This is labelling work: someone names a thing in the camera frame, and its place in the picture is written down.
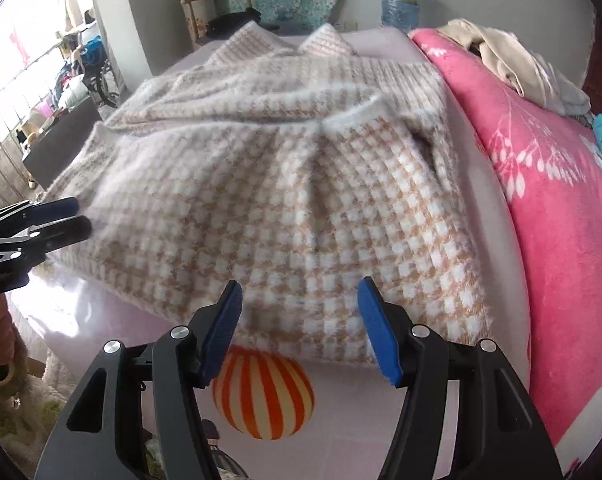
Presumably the beige houndstooth knit coat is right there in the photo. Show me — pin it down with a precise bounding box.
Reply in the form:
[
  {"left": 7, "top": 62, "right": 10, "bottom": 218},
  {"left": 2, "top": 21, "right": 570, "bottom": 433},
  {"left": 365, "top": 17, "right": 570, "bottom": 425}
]
[{"left": 47, "top": 24, "right": 491, "bottom": 363}]

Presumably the black clothing on chair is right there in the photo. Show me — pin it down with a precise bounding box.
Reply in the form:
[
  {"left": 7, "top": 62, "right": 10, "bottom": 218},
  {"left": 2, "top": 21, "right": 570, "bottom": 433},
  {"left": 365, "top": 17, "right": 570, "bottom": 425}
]
[{"left": 207, "top": 6, "right": 261, "bottom": 39}]

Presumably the dark grey cabinet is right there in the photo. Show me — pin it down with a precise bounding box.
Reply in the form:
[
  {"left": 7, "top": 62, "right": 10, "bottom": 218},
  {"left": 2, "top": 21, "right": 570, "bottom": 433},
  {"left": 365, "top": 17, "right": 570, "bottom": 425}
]
[{"left": 22, "top": 98, "right": 101, "bottom": 190}]

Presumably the pale pink printed bedsheet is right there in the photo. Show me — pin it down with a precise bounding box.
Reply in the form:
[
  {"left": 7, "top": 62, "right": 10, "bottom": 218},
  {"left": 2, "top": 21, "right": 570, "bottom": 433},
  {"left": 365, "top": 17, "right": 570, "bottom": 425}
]
[{"left": 14, "top": 29, "right": 530, "bottom": 479}]

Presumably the bicycle with blue bag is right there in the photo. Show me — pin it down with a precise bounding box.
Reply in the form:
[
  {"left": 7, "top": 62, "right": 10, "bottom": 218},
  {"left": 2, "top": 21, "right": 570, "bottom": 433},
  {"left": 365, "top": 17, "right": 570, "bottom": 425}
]
[{"left": 54, "top": 32, "right": 120, "bottom": 108}]

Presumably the pink fleece floral blanket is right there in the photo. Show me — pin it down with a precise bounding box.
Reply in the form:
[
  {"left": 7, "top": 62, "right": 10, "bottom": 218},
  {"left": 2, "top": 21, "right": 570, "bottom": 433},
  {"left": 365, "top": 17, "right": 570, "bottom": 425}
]
[{"left": 412, "top": 29, "right": 602, "bottom": 478}]

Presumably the wooden chair with dark seat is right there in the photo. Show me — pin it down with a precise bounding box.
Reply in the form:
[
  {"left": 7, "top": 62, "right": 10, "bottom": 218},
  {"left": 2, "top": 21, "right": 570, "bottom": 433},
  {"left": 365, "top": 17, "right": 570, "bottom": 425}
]
[{"left": 179, "top": 0, "right": 252, "bottom": 50}]

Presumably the beige jacket on bed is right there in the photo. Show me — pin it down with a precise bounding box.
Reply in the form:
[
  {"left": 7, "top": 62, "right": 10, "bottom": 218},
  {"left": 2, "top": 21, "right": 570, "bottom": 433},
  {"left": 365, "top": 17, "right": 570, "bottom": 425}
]
[{"left": 437, "top": 18, "right": 591, "bottom": 117}]

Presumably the blue water dispenser bottle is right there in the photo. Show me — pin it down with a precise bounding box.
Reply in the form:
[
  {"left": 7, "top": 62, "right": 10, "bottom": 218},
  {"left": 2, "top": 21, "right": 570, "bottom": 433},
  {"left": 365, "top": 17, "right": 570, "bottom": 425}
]
[{"left": 381, "top": 0, "right": 419, "bottom": 32}]

